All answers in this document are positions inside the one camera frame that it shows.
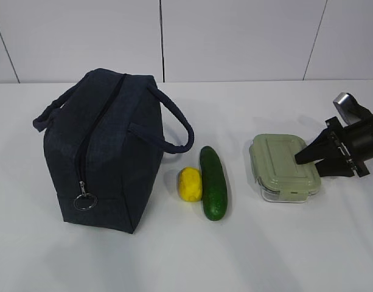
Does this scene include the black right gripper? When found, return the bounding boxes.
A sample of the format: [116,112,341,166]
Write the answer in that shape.
[295,117,373,177]

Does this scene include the glass container green lid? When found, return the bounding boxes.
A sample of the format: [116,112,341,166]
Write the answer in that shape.
[249,134,321,203]

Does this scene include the yellow lemon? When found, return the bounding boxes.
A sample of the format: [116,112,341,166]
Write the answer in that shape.
[178,167,203,202]

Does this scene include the navy blue lunch bag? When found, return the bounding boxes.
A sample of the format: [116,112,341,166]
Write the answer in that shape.
[33,68,195,234]

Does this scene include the green cucumber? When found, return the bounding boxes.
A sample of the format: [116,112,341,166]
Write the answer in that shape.
[200,146,228,221]

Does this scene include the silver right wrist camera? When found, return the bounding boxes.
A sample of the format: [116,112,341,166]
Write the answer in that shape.
[333,92,363,125]

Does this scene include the silver zipper pull ring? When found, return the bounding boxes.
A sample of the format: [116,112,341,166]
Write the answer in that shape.
[74,181,99,212]

